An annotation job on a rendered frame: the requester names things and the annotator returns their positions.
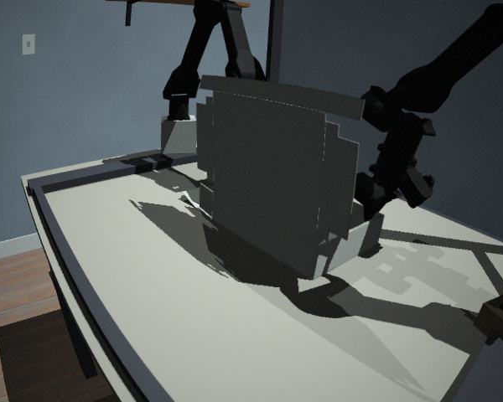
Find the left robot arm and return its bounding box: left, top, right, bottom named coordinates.
left=361, top=3, right=503, bottom=209

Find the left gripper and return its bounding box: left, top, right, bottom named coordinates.
left=354, top=140, right=417, bottom=222

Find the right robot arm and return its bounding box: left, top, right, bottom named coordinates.
left=163, top=0, right=267, bottom=121

